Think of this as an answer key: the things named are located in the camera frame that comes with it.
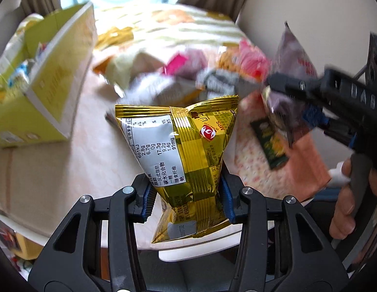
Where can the purple snack packet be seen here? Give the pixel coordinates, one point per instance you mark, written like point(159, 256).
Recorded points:
point(293, 54)

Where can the floral striped blanket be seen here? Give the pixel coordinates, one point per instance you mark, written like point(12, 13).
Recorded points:
point(182, 27)

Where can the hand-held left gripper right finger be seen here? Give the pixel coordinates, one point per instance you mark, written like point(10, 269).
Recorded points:
point(228, 201)

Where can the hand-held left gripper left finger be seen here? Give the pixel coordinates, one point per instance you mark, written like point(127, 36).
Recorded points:
point(148, 201)

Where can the red printed box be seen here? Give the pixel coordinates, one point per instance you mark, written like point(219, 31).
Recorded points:
point(4, 237)

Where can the person's right hand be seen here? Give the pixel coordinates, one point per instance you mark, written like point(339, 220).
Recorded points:
point(343, 213)

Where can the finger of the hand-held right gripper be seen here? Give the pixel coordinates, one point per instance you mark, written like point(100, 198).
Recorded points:
point(313, 116)
point(291, 84)

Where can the yellow plastic item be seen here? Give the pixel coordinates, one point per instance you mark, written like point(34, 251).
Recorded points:
point(25, 246)

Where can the orange patterned cloth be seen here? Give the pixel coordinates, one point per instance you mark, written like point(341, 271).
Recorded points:
point(307, 164)

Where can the yellow-green cardboard box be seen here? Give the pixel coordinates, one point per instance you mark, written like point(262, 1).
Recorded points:
point(51, 85)

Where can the dark green snack packet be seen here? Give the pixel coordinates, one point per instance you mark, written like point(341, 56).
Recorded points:
point(272, 146)

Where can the gold foil snack packet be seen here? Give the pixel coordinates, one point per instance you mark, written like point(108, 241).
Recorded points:
point(191, 146)

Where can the pile of colourful snack packets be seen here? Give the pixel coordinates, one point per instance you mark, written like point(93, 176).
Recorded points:
point(176, 64)

